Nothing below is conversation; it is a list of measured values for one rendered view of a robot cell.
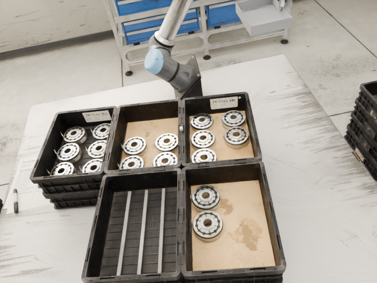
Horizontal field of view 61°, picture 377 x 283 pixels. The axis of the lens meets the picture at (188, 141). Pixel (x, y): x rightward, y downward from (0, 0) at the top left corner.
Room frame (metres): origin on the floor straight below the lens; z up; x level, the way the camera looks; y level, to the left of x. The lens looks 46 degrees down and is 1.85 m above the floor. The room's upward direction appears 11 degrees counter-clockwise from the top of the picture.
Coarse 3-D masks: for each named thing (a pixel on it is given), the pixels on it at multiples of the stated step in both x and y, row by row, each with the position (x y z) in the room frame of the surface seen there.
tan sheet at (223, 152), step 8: (216, 120) 1.07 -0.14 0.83; (216, 128) 1.02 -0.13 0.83; (224, 128) 1.01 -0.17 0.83; (216, 136) 0.97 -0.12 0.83; (216, 144) 0.92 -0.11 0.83; (224, 144) 0.91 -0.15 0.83; (248, 144) 0.89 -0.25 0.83; (192, 152) 0.90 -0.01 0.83; (216, 152) 0.88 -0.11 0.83; (224, 152) 0.87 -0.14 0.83; (232, 152) 0.86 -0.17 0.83; (240, 152) 0.85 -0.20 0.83; (248, 152) 0.85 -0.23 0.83
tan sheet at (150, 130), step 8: (152, 120) 1.15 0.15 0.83; (160, 120) 1.14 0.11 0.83; (168, 120) 1.13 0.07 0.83; (176, 120) 1.12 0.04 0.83; (128, 128) 1.13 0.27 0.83; (136, 128) 1.12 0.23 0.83; (144, 128) 1.11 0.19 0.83; (152, 128) 1.10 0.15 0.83; (160, 128) 1.09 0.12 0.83; (168, 128) 1.08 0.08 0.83; (176, 128) 1.07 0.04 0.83; (128, 136) 1.07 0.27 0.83; (136, 136) 1.06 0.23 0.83; (144, 136) 1.05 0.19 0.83; (152, 136) 1.04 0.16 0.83; (152, 144) 0.99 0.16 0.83; (152, 152) 0.95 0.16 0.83; (176, 152) 0.92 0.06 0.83; (144, 160) 0.91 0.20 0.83; (152, 160) 0.90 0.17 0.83
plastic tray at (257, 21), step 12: (252, 0) 1.64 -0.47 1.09; (264, 0) 1.64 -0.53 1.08; (276, 0) 1.58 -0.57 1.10; (240, 12) 1.55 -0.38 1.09; (252, 12) 1.59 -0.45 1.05; (264, 12) 1.56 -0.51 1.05; (276, 12) 1.54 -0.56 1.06; (288, 12) 1.42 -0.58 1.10; (252, 24) 1.47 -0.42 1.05; (264, 24) 1.37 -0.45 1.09; (276, 24) 1.37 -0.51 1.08; (288, 24) 1.38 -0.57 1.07
